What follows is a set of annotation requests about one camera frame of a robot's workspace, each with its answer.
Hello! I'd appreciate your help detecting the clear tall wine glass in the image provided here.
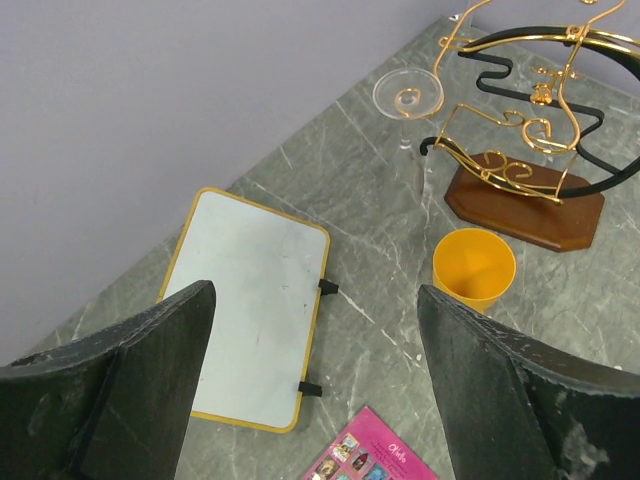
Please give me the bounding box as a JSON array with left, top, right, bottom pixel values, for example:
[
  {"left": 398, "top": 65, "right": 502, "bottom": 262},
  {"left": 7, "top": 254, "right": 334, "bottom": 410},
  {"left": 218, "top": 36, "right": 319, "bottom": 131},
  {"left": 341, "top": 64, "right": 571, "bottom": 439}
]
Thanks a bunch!
[{"left": 372, "top": 67, "right": 444, "bottom": 151}]

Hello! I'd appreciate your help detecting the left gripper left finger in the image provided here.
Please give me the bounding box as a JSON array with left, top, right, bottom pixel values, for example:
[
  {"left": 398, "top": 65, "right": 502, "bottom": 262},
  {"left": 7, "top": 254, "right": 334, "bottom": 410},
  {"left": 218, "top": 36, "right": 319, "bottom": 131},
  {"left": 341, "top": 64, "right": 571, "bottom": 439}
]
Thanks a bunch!
[{"left": 1, "top": 280, "right": 216, "bottom": 479}]

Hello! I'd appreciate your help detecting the gold wine glass rack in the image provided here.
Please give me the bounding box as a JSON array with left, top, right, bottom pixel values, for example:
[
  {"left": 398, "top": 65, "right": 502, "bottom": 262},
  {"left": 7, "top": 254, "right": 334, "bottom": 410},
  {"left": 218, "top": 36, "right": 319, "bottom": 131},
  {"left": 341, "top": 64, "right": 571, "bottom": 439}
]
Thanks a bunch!
[{"left": 419, "top": 1, "right": 639, "bottom": 252}]

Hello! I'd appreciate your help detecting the pink booklet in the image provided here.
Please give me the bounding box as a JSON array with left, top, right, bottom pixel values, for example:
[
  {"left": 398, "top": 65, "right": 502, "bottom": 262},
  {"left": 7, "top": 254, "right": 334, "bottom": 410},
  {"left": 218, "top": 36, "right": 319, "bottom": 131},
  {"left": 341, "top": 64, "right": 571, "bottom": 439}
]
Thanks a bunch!
[{"left": 301, "top": 406, "right": 438, "bottom": 480}]

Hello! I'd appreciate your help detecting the orange plastic goblet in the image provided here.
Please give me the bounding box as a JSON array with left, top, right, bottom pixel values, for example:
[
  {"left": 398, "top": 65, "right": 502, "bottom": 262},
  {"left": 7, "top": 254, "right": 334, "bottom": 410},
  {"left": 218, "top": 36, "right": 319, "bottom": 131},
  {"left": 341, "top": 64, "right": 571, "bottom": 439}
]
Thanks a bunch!
[{"left": 432, "top": 228, "right": 517, "bottom": 314}]

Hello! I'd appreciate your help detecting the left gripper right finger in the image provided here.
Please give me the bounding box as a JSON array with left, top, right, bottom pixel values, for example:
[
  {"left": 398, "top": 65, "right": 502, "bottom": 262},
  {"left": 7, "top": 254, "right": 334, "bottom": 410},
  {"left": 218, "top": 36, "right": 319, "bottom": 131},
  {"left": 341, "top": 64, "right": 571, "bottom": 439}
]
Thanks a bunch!
[{"left": 417, "top": 285, "right": 639, "bottom": 479}]

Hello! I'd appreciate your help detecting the yellow framed whiteboard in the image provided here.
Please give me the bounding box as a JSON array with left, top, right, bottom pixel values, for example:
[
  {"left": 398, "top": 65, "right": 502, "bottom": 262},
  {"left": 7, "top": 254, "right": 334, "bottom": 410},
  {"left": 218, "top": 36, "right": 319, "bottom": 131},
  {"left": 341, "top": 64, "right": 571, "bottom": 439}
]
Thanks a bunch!
[{"left": 158, "top": 187, "right": 330, "bottom": 433}]

